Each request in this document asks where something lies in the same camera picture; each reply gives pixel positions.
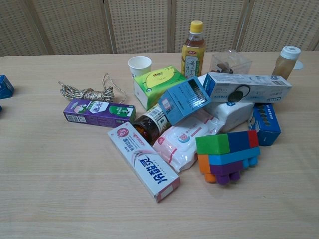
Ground blue box at edge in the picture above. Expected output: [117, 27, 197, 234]
[0, 74, 15, 100]

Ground brown glass jar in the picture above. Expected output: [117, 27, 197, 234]
[132, 104, 173, 146]

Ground green tissue box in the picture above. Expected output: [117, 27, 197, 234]
[133, 65, 188, 111]

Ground white tissue pack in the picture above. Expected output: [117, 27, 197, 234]
[203, 101, 255, 133]

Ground white paper cup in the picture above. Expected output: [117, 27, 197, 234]
[128, 56, 153, 78]

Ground purple green toothpaste box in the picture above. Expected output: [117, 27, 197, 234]
[63, 98, 137, 128]

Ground yellow cap tea bottle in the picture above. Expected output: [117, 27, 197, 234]
[180, 20, 206, 78]

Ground long white blue box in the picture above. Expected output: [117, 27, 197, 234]
[202, 72, 293, 104]

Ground open light blue carton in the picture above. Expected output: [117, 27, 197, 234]
[158, 77, 212, 126]

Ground blue oreo cookie box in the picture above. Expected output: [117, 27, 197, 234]
[248, 102, 282, 147]

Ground clear plastic box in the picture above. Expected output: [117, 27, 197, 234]
[210, 49, 253, 75]

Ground white cap amber bottle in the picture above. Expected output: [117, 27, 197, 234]
[271, 45, 302, 78]

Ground pink wet wipes pack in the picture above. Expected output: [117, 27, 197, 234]
[152, 108, 225, 173]

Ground white pink toothpaste box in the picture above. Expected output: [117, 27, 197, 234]
[107, 124, 180, 204]

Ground woven folding screen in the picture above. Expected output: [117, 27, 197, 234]
[0, 0, 319, 58]

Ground coiled twine rope bundle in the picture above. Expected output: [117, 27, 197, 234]
[58, 73, 127, 105]

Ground multicolour toy building blocks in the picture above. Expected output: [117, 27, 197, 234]
[195, 129, 261, 186]

